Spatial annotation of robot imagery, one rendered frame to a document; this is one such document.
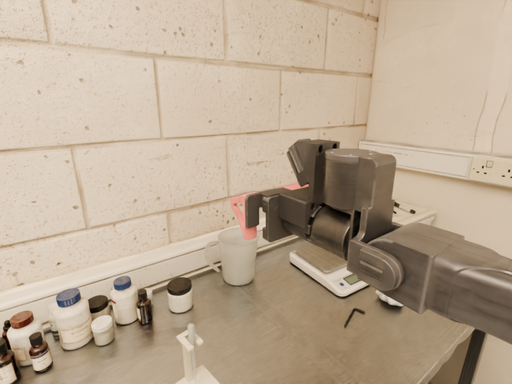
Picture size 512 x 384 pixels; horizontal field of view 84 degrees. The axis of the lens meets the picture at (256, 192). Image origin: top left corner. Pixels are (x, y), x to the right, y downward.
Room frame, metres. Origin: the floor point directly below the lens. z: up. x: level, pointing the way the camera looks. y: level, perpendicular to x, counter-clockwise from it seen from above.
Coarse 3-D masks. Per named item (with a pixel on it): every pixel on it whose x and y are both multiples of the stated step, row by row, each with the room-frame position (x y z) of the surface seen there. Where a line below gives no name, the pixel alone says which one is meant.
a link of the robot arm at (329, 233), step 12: (324, 216) 0.32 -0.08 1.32; (336, 216) 0.31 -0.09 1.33; (348, 216) 0.30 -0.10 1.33; (312, 228) 0.32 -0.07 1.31; (324, 228) 0.31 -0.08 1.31; (336, 228) 0.29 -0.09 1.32; (348, 228) 0.29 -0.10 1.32; (312, 240) 0.32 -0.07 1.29; (324, 240) 0.30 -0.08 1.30; (336, 240) 0.29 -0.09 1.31; (348, 240) 0.29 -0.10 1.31; (336, 252) 0.29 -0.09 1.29
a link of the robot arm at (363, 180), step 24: (336, 168) 0.30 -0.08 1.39; (360, 168) 0.28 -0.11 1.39; (384, 168) 0.28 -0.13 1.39; (336, 192) 0.29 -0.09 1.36; (360, 192) 0.28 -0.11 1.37; (384, 192) 0.28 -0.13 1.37; (360, 216) 0.27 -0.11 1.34; (384, 216) 0.28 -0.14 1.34; (360, 240) 0.26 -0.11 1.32; (360, 264) 0.24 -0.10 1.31; (384, 264) 0.22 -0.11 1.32; (384, 288) 0.22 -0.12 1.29
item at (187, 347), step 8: (184, 336) 0.44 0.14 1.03; (184, 344) 0.42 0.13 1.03; (200, 344) 0.43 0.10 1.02; (184, 352) 0.44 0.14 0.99; (184, 360) 0.44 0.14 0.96; (184, 368) 0.45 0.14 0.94; (200, 368) 0.47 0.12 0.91; (192, 376) 0.45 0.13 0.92; (200, 376) 0.45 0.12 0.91; (208, 376) 0.45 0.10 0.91
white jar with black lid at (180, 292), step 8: (176, 280) 0.70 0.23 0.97; (184, 280) 0.70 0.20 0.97; (168, 288) 0.66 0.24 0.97; (176, 288) 0.67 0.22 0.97; (184, 288) 0.66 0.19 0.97; (168, 296) 0.66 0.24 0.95; (176, 296) 0.65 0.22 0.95; (184, 296) 0.66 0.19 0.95; (192, 296) 0.68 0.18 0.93; (168, 304) 0.67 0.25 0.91; (176, 304) 0.65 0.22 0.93; (184, 304) 0.66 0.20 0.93; (192, 304) 0.68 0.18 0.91; (176, 312) 0.65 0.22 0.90
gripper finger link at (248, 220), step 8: (264, 192) 0.37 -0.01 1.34; (272, 192) 0.37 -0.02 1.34; (280, 192) 0.37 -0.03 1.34; (232, 200) 0.42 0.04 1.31; (240, 200) 0.38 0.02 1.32; (248, 200) 0.36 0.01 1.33; (256, 200) 0.37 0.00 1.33; (232, 208) 0.42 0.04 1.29; (248, 208) 0.36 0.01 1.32; (256, 208) 0.37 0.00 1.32; (240, 216) 0.40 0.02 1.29; (248, 216) 0.36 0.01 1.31; (256, 216) 0.37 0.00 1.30; (240, 224) 0.39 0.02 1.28; (248, 224) 0.36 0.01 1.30; (256, 224) 0.37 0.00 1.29; (248, 232) 0.37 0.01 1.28; (256, 232) 0.37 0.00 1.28
